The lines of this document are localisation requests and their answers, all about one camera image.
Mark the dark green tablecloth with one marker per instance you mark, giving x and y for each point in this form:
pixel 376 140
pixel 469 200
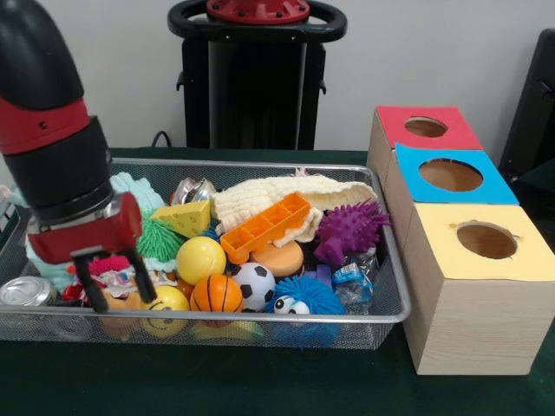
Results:
pixel 217 381

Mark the orange round sponge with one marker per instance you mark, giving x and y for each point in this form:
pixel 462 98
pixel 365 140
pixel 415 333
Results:
pixel 282 260

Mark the yellow tennis ball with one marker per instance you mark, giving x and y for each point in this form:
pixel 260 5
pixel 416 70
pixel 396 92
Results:
pixel 200 260

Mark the blue fuzzy ball with eyes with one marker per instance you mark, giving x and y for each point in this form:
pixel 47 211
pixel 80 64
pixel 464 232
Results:
pixel 308 290

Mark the clear mesh bin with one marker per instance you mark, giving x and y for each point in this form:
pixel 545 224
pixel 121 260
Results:
pixel 368 333

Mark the purple spiky ball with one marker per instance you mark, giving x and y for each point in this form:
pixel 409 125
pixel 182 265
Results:
pixel 351 229

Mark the black stand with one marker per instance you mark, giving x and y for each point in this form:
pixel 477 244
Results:
pixel 533 108

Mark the black and white soccer ball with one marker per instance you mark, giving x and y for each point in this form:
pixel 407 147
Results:
pixel 256 284

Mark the yellow smiley ball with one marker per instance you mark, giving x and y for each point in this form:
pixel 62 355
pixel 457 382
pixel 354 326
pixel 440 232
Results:
pixel 171 303

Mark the mint green muslin cloth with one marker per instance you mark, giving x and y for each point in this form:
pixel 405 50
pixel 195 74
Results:
pixel 134 186

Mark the orange plastic toy block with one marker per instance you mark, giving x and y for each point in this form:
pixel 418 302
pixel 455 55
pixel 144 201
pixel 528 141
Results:
pixel 264 229

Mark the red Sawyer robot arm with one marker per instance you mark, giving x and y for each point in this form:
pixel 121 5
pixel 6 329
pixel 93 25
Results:
pixel 47 108

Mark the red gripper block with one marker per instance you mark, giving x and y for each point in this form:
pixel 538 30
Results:
pixel 95 234

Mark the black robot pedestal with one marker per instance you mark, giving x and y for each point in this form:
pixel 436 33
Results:
pixel 256 86

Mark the silver drink can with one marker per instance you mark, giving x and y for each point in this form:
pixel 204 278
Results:
pixel 26 290

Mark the green puffer ball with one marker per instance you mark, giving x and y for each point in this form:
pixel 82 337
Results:
pixel 160 242

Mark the orange toy basketball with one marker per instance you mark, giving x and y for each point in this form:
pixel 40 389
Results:
pixel 217 294

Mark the cream muslin cloth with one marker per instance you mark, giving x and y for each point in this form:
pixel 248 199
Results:
pixel 260 193

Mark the wooden box with three holes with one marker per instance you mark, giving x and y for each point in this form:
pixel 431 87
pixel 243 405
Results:
pixel 477 329

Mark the orange plush toy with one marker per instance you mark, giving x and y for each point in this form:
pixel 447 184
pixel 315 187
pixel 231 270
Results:
pixel 123 303

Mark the yellow sponge block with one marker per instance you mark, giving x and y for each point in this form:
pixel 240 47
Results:
pixel 186 219

